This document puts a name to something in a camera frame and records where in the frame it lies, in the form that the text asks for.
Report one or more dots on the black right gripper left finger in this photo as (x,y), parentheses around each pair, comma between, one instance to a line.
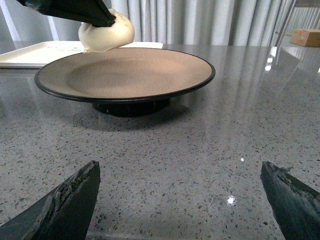
(63,214)

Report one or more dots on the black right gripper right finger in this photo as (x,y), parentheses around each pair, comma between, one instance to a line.
(295,205)

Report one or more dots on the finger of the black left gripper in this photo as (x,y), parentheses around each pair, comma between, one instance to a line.
(93,12)

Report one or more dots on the white steamed bun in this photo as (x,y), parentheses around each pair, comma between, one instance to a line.
(102,39)

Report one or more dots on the beige plate with black rim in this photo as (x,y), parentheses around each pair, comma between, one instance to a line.
(125,82)

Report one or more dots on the white rectangular tray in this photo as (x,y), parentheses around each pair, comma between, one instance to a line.
(38,55)

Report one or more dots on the cardboard box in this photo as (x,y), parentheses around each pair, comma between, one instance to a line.
(306,37)

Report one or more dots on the grey curtain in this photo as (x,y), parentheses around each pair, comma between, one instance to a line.
(190,22)

